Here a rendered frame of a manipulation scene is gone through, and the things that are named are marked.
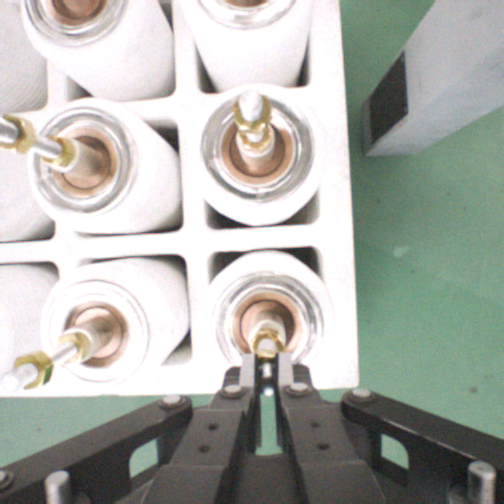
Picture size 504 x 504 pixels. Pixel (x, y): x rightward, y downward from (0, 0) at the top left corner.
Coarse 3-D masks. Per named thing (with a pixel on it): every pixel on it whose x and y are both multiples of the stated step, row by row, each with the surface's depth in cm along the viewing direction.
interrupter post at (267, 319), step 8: (264, 312) 24; (272, 312) 24; (256, 320) 23; (264, 320) 22; (272, 320) 22; (280, 320) 23; (256, 328) 22; (272, 328) 22; (280, 328) 22; (280, 336) 22
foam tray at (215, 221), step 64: (320, 0) 30; (192, 64) 31; (320, 64) 31; (192, 128) 31; (192, 192) 32; (320, 192) 31; (0, 256) 33; (64, 256) 32; (128, 256) 43; (192, 256) 32; (320, 256) 33; (192, 320) 32; (0, 384) 33; (64, 384) 33; (192, 384) 32; (320, 384) 32
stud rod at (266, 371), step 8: (264, 344) 19; (272, 344) 19; (264, 368) 16; (272, 368) 16; (264, 376) 15; (272, 376) 15; (264, 384) 15; (272, 384) 15; (264, 392) 15; (272, 392) 15
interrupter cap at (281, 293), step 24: (240, 288) 24; (264, 288) 24; (288, 288) 24; (216, 312) 24; (240, 312) 25; (288, 312) 25; (312, 312) 24; (216, 336) 24; (240, 336) 25; (288, 336) 25; (312, 336) 24; (240, 360) 25; (312, 360) 24
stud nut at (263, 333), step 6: (258, 330) 21; (264, 330) 20; (270, 330) 20; (276, 330) 21; (258, 336) 20; (264, 336) 20; (270, 336) 20; (276, 336) 20; (252, 342) 20; (258, 342) 20; (276, 342) 20; (282, 342) 20; (252, 348) 20; (276, 348) 20; (282, 348) 20
